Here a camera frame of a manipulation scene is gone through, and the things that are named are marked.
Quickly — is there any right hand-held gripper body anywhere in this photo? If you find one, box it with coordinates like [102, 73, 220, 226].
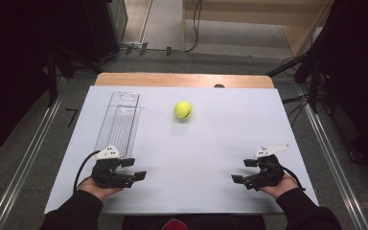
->
[241, 144, 291, 192]

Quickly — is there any wooden table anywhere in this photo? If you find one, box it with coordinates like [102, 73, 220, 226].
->
[94, 72, 275, 90]

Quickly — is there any person's left hand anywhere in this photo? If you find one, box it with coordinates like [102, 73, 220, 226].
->
[78, 176, 123, 202]

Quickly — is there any metal floor rail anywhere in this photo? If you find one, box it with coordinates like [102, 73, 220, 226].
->
[0, 94, 65, 230]
[296, 85, 368, 230]

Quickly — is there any clear plastic tray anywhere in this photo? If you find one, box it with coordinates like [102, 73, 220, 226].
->
[94, 91, 141, 159]

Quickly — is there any black stand with cables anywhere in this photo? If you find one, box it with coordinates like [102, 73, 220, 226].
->
[265, 47, 331, 115]

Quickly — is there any black hanging cable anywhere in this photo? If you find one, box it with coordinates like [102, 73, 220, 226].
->
[182, 0, 204, 54]

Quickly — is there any person's right hand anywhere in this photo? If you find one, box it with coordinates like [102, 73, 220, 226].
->
[258, 172, 300, 200]

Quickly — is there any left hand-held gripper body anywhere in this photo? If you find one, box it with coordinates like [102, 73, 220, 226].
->
[90, 145, 135, 190]

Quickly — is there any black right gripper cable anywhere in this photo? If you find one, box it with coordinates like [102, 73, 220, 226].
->
[267, 162, 307, 193]

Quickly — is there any light wooden furniture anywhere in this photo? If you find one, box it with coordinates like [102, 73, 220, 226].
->
[181, 0, 334, 58]

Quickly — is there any white table board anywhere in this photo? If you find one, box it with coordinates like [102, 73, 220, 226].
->
[43, 84, 320, 216]

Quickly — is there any bundle of black floor cables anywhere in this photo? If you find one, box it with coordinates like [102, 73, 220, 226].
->
[282, 93, 311, 127]

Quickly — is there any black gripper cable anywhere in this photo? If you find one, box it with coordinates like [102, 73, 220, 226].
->
[73, 149, 102, 194]
[267, 162, 307, 193]

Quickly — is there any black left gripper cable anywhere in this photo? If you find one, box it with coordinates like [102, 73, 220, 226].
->
[73, 149, 102, 194]

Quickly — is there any yellow tennis ball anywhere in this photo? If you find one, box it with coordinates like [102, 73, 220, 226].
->
[173, 100, 194, 122]

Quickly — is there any dark cabinet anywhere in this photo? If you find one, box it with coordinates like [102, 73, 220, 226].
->
[84, 0, 129, 63]

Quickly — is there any red cloth patch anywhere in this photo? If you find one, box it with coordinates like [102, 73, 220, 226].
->
[161, 218, 190, 230]

